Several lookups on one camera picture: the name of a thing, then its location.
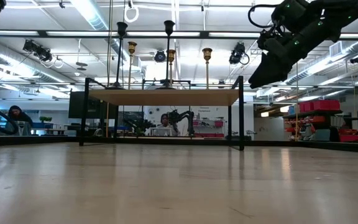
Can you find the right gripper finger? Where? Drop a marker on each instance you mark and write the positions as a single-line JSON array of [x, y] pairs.
[[269, 73]]

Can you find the gold candlestick holder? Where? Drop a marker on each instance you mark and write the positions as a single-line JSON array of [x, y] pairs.
[[132, 46], [171, 55], [207, 53]]

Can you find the black candlestick holder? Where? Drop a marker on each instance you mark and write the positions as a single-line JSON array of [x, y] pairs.
[[122, 28], [169, 26]]

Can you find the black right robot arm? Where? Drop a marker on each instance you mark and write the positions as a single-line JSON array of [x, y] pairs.
[[337, 18]]

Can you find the background black robot arm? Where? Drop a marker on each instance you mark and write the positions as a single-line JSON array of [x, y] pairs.
[[182, 115]]

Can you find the tan vertical pole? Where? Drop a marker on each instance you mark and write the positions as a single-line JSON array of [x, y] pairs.
[[296, 93], [107, 121]]

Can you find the shelf with red bins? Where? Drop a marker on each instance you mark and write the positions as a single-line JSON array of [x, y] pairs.
[[320, 105]]

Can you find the black overhead rig beam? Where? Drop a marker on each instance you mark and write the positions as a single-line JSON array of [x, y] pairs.
[[204, 34]]

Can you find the red box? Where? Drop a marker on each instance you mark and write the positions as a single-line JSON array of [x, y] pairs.
[[351, 138]]

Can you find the wooden shelf riser black legs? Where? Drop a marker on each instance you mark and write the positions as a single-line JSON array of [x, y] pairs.
[[166, 97]]

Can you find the person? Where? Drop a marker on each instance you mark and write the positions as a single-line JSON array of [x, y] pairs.
[[165, 119], [17, 113]]

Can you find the black background monitor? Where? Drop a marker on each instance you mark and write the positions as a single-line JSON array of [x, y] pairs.
[[75, 105]]

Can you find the green background plant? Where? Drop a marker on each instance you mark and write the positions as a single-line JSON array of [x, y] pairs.
[[45, 119]]

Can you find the silver air duct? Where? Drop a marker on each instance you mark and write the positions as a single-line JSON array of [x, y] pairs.
[[353, 48]]

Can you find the small black ceiling camera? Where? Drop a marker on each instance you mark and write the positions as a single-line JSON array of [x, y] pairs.
[[357, 59]]

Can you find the round black ceiling camera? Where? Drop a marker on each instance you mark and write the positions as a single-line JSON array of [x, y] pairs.
[[160, 56]]

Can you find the black aluminium table frame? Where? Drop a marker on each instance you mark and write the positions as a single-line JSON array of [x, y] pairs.
[[42, 140]]

